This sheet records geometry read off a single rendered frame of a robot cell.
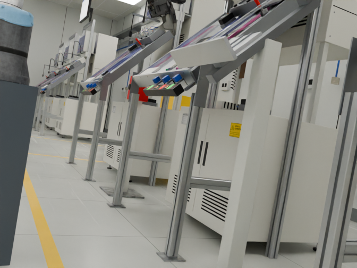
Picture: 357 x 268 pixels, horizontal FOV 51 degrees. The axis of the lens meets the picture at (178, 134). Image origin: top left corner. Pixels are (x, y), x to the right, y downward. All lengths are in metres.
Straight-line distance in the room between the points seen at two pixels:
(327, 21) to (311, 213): 0.90
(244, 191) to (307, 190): 0.70
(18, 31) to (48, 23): 9.07
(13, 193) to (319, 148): 1.33
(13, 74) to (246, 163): 0.75
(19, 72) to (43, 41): 9.01
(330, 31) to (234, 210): 1.03
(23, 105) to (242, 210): 0.74
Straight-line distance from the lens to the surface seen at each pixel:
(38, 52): 10.20
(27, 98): 1.21
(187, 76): 1.51
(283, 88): 4.05
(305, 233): 1.94
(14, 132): 1.21
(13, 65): 1.23
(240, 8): 1.97
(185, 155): 1.42
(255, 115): 1.20
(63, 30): 10.35
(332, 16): 1.94
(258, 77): 1.22
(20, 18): 1.26
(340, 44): 1.96
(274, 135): 1.70
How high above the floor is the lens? 0.51
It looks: 1 degrees down
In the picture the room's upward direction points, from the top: 10 degrees clockwise
